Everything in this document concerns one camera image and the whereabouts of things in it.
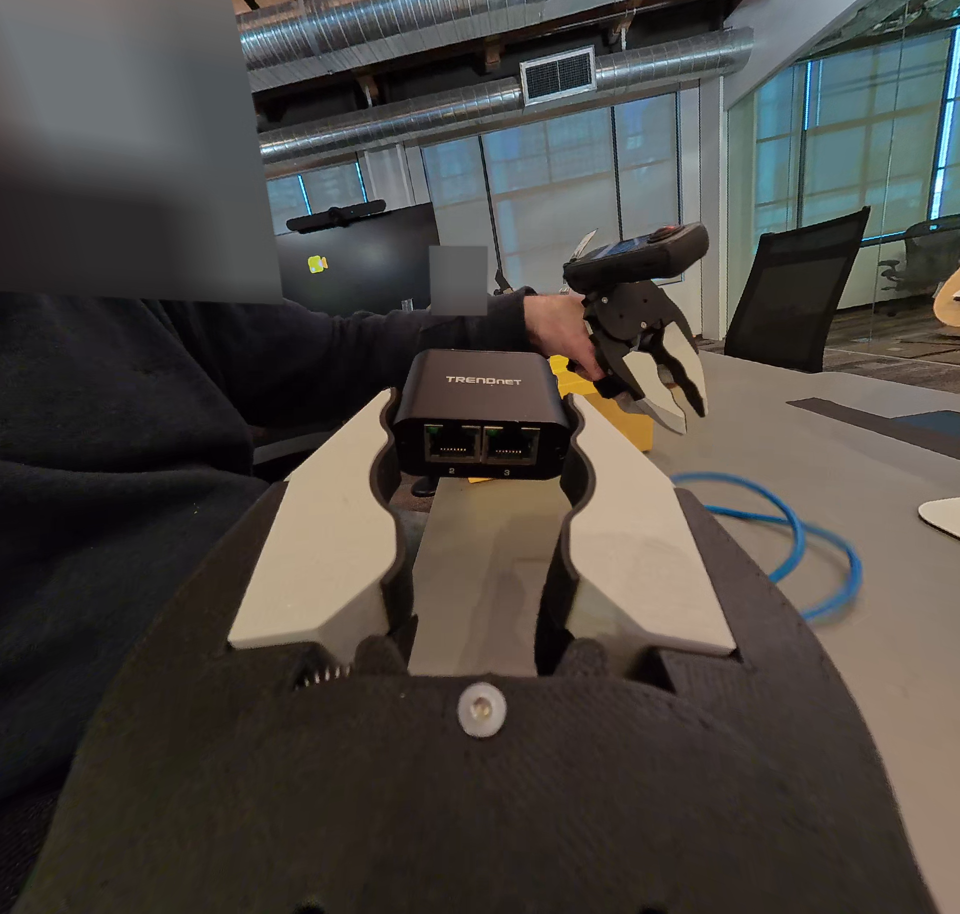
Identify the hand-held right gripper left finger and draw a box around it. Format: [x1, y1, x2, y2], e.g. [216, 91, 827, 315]
[227, 388, 419, 668]

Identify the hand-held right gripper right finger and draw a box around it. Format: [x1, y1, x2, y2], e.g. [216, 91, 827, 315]
[535, 393, 738, 677]

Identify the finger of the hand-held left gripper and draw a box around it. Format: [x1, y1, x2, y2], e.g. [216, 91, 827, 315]
[651, 313, 709, 419]
[621, 354, 689, 437]

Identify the yellow plastic bin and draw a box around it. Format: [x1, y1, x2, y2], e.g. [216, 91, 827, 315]
[547, 354, 654, 452]

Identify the black network switch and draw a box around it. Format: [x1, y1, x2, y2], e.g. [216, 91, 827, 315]
[391, 350, 567, 480]

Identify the blue ethernet cable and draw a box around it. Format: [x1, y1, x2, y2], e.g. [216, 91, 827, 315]
[671, 473, 864, 624]

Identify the person's left forearm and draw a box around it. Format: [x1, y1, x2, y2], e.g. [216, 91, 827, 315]
[161, 288, 537, 428]

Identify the person's left hand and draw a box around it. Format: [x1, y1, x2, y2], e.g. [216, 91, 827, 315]
[523, 293, 618, 383]

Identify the black office chair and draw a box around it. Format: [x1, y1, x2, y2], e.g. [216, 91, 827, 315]
[723, 205, 873, 374]

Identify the grey mesh chair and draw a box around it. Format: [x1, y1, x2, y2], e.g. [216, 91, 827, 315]
[877, 217, 960, 296]

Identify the black television screen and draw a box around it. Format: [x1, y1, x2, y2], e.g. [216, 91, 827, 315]
[276, 202, 441, 315]

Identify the black video bar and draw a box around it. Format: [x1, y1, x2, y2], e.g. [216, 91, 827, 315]
[286, 199, 386, 234]

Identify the silver duct with vent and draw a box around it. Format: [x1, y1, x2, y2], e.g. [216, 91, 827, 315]
[258, 25, 755, 165]

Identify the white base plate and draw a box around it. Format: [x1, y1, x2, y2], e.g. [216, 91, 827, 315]
[918, 498, 960, 540]

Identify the wide silver ceiling duct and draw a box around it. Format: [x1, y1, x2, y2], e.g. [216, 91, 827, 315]
[236, 0, 706, 68]

